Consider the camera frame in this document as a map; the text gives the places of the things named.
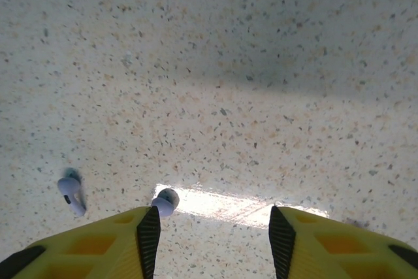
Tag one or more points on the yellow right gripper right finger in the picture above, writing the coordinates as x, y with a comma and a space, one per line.
343, 249

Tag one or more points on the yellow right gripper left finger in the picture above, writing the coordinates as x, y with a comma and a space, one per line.
98, 246

